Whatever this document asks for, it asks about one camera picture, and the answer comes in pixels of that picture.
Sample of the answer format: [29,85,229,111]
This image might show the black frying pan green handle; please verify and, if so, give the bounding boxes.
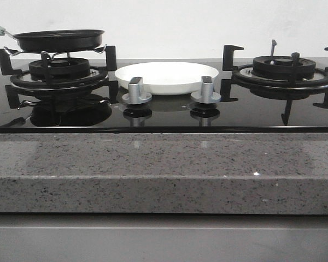
[0,26,104,52]

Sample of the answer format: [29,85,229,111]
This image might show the black gas burner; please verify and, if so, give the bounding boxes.
[251,56,316,80]
[28,58,90,81]

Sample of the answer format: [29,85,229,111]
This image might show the silver wire pan reducer ring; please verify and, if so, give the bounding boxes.
[3,44,108,60]

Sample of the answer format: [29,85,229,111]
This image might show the white ceramic plate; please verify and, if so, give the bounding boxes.
[115,62,219,96]

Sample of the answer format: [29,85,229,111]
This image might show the black right gas burner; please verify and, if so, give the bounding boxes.
[251,56,316,80]

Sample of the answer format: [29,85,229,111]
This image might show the black right pan support grate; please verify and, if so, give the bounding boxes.
[220,40,328,124]

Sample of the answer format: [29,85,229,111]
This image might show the black left gas burner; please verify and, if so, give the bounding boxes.
[28,58,90,81]

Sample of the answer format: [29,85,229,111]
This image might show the black glass gas stove top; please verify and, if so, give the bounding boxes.
[0,70,328,133]

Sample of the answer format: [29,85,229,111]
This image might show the silver stove knob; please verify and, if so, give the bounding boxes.
[191,76,221,104]
[122,76,152,105]

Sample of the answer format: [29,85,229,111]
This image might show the grey cabinet drawer front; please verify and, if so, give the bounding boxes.
[0,215,328,261]

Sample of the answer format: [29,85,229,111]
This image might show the silver left stove knob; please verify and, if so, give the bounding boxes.
[122,76,152,105]

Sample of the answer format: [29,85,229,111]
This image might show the silver right stove knob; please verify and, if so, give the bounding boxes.
[191,76,221,104]

